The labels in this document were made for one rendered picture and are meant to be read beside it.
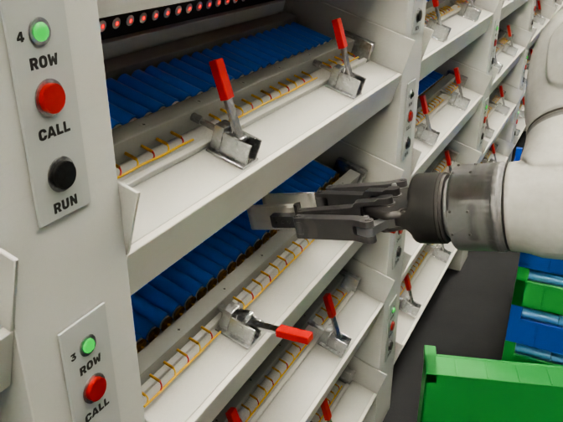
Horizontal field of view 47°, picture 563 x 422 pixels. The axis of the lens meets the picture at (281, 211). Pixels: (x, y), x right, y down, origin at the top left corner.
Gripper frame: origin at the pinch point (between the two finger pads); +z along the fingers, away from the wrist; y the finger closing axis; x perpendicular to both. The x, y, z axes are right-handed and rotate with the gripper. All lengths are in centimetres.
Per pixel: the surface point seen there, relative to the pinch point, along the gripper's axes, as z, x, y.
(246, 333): -2.9, 6.5, 16.5
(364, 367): 5.9, 40.8, -26.7
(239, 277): 0.6, 3.5, 10.6
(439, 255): 6, 44, -80
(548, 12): -6, 7, -237
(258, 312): -1.2, 7.3, 11.3
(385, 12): -7.0, -18.7, -27.2
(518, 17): -4, 0, -167
